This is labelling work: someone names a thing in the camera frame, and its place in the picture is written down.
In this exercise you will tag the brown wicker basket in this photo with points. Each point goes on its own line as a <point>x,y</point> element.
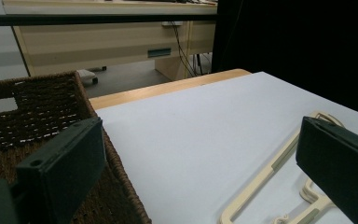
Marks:
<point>43,102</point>

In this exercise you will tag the black curtain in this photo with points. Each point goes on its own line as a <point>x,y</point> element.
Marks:
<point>292,37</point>

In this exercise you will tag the wooden table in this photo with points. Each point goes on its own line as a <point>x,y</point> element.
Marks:
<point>167,88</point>

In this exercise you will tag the black frame bar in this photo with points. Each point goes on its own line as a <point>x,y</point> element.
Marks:
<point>74,19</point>

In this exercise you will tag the white board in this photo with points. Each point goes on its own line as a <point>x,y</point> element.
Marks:
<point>183,140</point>

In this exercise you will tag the white cabinet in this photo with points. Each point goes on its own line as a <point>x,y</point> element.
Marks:
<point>0,46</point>

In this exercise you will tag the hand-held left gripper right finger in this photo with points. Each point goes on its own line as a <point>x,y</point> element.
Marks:
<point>338,168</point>

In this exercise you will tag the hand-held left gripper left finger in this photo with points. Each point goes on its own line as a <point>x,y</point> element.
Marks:
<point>65,161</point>

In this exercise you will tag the cream plastic clothes hanger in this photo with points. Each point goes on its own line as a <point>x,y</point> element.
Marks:
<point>261,182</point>

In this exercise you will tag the office chair base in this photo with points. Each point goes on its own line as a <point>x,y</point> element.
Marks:
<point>87,74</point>

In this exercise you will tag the beige desk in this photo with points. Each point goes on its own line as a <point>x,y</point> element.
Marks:
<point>90,46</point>

